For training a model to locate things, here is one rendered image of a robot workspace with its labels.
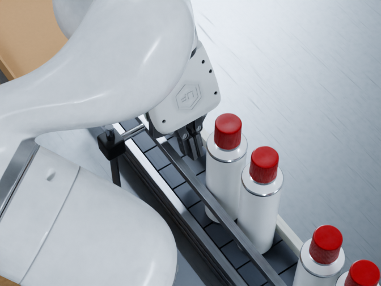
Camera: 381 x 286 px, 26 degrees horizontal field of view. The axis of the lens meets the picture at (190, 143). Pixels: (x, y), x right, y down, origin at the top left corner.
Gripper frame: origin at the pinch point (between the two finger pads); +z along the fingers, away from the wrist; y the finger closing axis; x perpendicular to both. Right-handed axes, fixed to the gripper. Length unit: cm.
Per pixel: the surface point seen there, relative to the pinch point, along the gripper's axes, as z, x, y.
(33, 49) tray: -2.5, 39.0, -6.4
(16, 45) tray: -3.2, 41.1, -8.4
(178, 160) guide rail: -0.8, -2.9, -3.7
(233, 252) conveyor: 11.1, -11.5, -2.9
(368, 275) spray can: -1.9, -35.9, 0.2
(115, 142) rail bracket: -3.9, 3.2, -9.3
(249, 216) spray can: 1.7, -16.1, -1.8
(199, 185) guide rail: 0.9, -7.5, -3.7
